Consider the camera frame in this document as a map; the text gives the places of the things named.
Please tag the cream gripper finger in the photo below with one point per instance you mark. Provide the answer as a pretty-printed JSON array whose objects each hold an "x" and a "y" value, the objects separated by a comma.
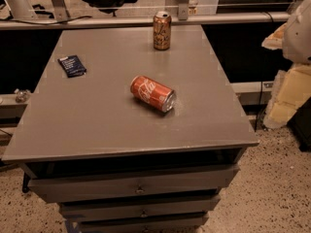
[
  {"x": 275, "y": 40},
  {"x": 290, "y": 90}
]

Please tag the dark blue snack packet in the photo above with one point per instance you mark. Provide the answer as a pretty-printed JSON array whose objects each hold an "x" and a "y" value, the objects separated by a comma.
[{"x": 72, "y": 66}]

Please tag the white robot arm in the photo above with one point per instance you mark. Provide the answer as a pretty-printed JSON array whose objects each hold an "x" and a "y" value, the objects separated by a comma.
[{"x": 297, "y": 35}]

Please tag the red coke can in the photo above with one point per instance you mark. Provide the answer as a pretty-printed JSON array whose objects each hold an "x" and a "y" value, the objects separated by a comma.
[{"x": 153, "y": 93}]

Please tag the small shiny crumpled object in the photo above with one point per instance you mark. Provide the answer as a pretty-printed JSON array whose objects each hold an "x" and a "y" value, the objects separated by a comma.
[{"x": 22, "y": 95}]

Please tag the grey drawer cabinet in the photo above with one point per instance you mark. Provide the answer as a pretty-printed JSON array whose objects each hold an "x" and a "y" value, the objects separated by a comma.
[{"x": 115, "y": 164}]

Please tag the orange soda can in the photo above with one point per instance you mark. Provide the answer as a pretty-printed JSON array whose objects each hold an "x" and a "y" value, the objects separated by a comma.
[{"x": 162, "y": 30}]

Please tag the white pipe post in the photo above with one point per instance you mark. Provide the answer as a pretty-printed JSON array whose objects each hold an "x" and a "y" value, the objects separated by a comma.
[{"x": 21, "y": 9}]

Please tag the grey metal rail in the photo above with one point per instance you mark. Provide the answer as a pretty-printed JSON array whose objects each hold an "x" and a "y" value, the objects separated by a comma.
[{"x": 86, "y": 22}]

